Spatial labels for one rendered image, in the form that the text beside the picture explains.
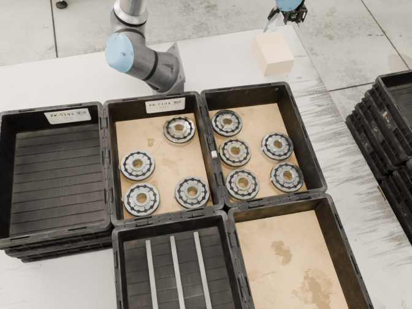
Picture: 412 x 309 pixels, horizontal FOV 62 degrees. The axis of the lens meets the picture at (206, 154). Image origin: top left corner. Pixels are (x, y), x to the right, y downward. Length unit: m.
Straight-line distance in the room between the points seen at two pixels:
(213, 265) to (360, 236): 0.54
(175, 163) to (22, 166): 0.46
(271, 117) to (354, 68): 1.60
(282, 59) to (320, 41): 1.37
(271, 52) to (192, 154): 0.61
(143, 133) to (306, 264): 0.63
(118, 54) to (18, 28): 1.73
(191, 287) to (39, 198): 0.50
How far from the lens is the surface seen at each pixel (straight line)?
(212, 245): 1.01
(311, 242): 1.07
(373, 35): 3.07
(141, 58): 1.22
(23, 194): 1.14
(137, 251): 1.01
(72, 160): 1.14
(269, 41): 1.54
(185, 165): 1.09
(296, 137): 1.14
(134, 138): 1.14
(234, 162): 1.07
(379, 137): 1.92
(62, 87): 1.48
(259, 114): 1.22
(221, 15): 2.83
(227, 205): 0.94
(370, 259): 1.29
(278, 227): 1.06
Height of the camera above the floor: 1.81
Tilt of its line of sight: 62 degrees down
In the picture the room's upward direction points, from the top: 9 degrees clockwise
